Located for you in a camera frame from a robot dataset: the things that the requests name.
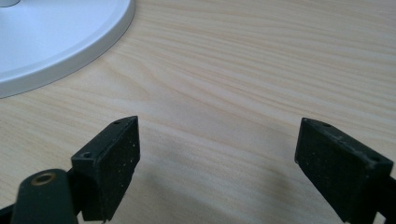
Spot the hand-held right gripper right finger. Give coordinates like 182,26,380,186
294,117,394,224

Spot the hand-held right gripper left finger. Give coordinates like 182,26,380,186
70,115,141,223

